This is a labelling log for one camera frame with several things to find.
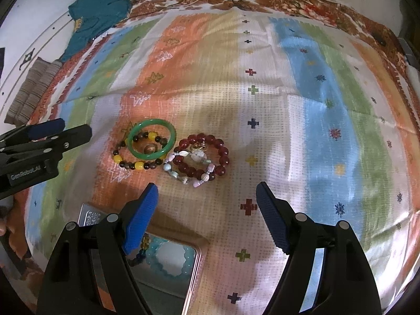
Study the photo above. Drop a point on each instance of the brown striped cushion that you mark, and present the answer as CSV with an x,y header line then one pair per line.
x,y
32,85

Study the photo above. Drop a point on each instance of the colourful striped blanket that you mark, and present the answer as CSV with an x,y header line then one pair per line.
x,y
229,105

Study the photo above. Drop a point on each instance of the metal tin lid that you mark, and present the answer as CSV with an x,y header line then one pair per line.
x,y
92,216

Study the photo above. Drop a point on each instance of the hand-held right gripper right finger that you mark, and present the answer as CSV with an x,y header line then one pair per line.
x,y
272,218

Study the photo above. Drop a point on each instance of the teal t-shirt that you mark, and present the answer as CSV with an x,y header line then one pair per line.
x,y
98,10

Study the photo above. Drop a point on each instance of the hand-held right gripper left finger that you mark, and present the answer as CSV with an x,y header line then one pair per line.
x,y
141,216

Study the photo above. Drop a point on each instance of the metal tin box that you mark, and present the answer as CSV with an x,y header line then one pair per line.
x,y
164,288

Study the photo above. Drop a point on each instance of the green jade bangle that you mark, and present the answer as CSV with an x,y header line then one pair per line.
x,y
131,141

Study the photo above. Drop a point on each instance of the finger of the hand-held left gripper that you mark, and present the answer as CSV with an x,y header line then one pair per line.
x,y
46,128
69,137

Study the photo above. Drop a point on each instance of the brown round stone charm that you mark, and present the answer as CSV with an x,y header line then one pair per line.
x,y
151,148

